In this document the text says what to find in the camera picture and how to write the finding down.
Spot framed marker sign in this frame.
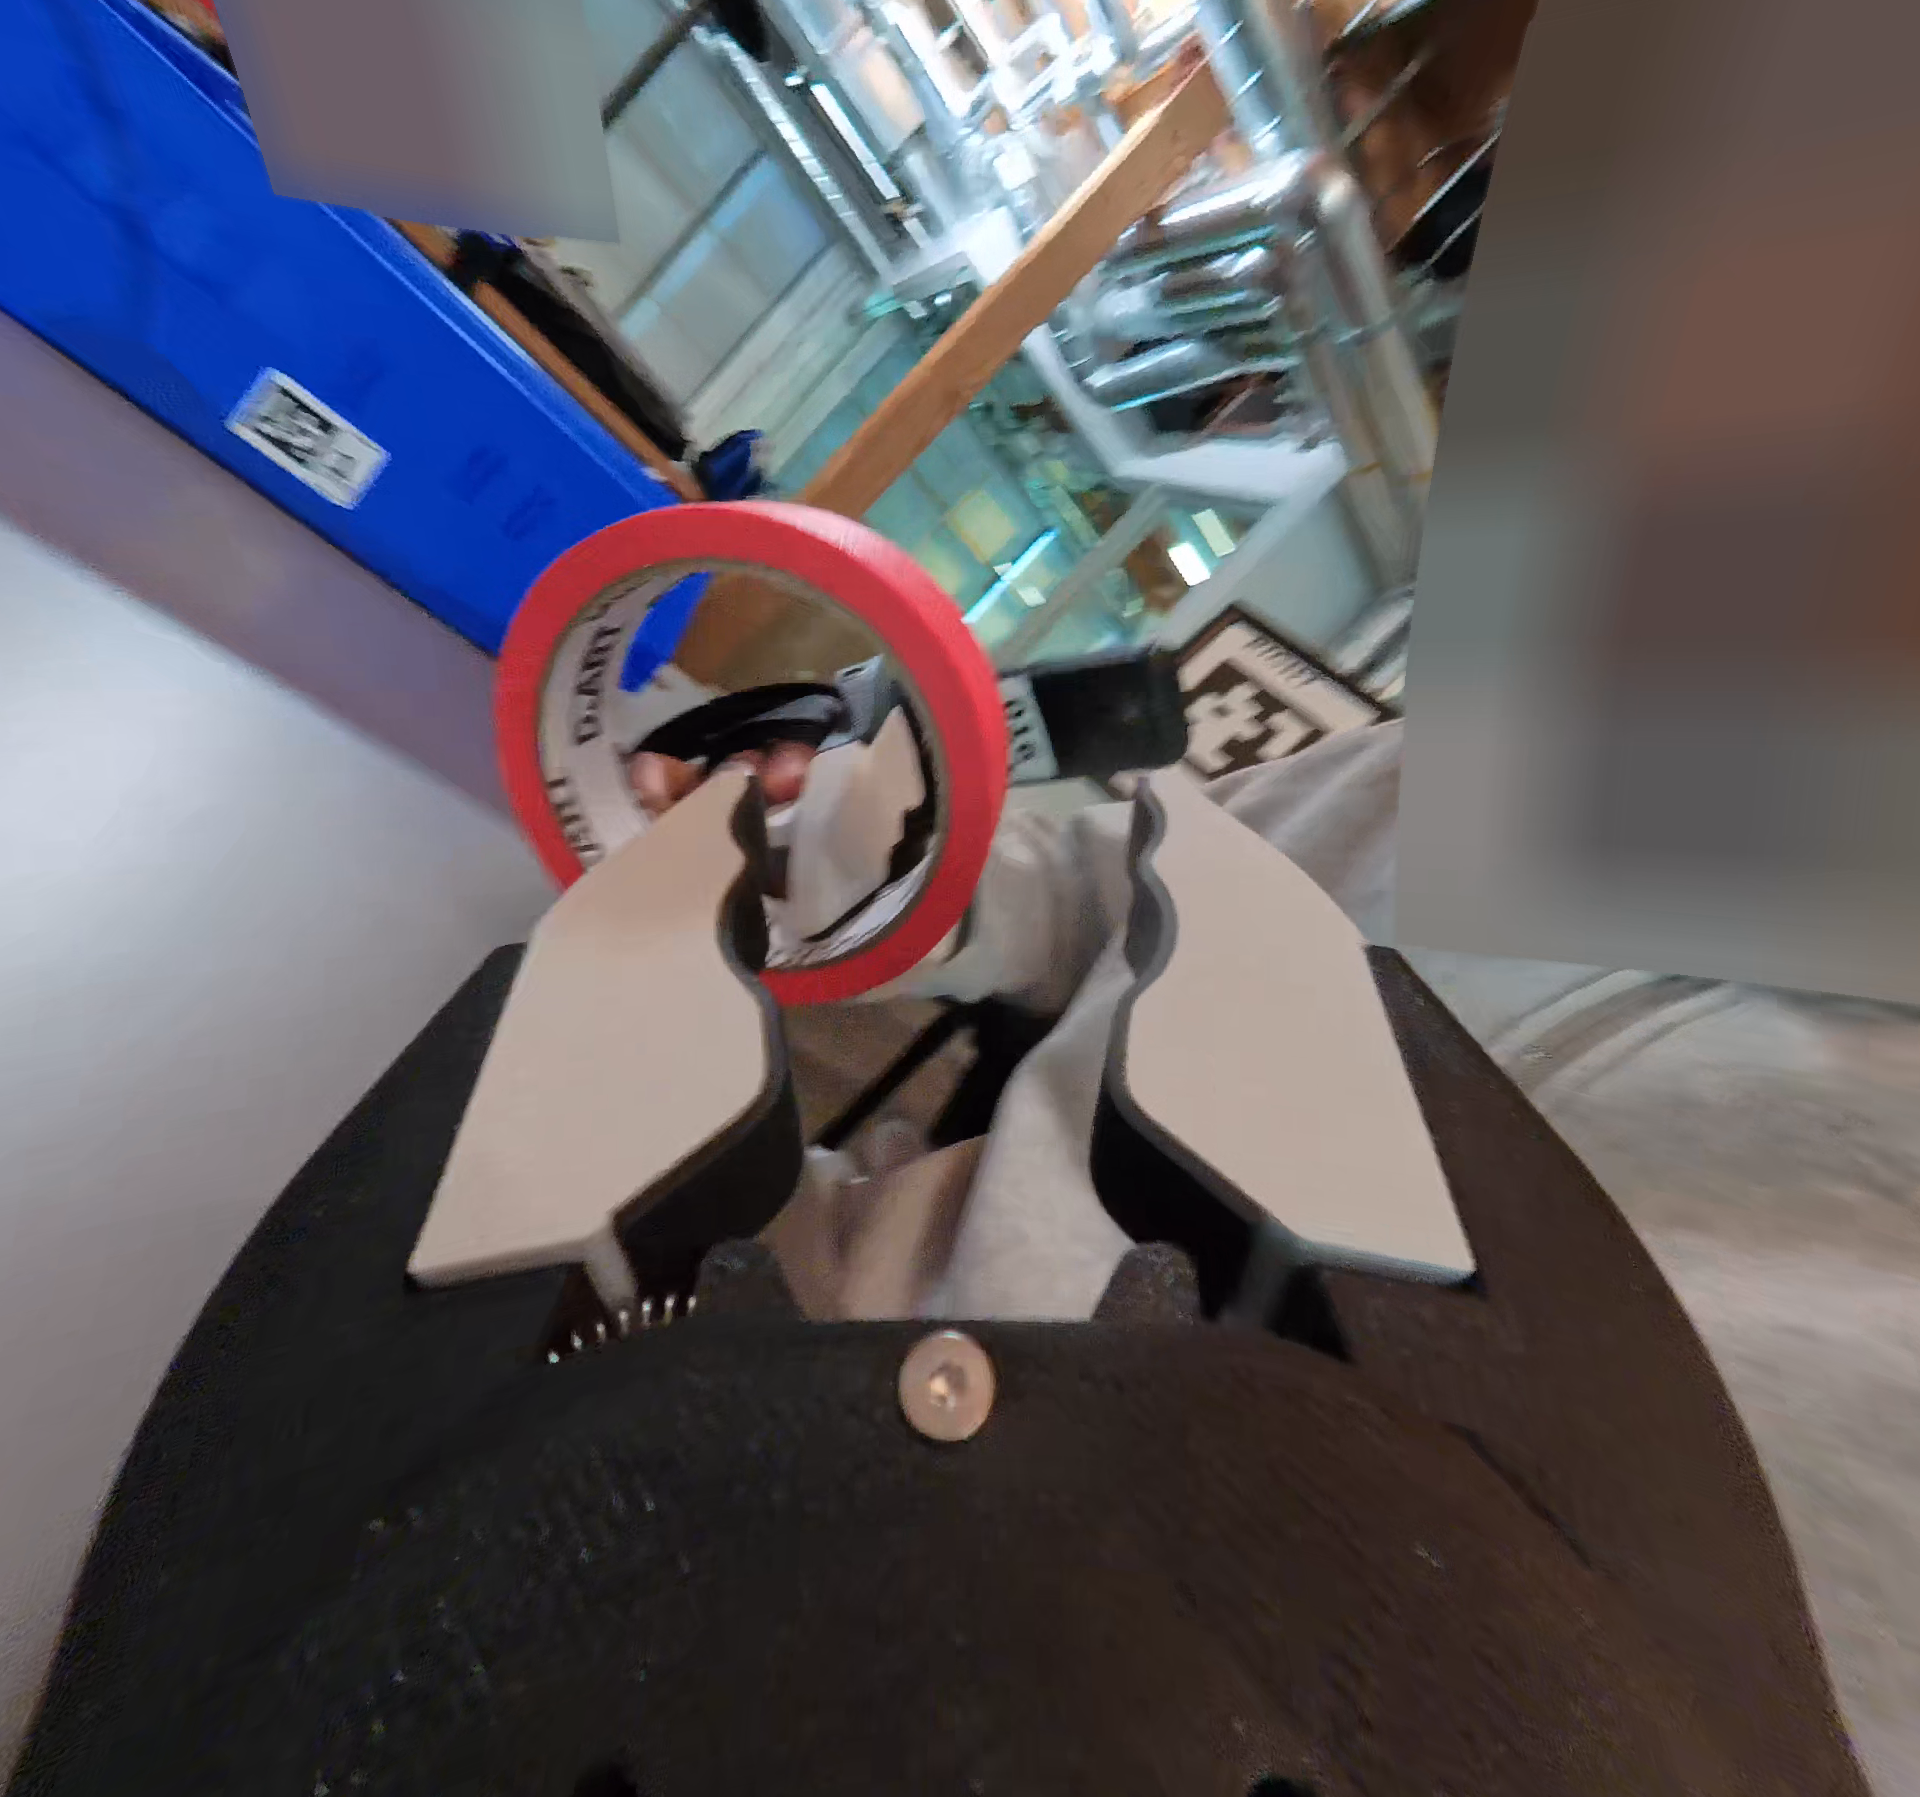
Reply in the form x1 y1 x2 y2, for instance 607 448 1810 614
1119 606 1396 798

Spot silver duct pipes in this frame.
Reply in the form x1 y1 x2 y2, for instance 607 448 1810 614
1050 0 1443 508

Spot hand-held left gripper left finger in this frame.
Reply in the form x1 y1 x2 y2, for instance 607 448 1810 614
406 769 800 1292

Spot person's grey sweatshirt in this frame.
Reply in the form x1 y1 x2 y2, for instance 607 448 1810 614
1200 716 1920 1797

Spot blue plastic bin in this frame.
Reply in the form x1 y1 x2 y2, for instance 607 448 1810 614
0 0 707 657

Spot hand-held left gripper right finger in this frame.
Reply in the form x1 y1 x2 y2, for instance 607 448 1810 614
1091 777 1477 1288

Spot red tape roll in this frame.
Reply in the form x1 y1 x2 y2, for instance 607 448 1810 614
493 502 1015 1007

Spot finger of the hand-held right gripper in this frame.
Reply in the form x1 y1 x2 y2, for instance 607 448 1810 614
774 730 939 942

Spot person's right hand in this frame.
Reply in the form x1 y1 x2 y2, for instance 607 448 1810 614
628 740 819 817

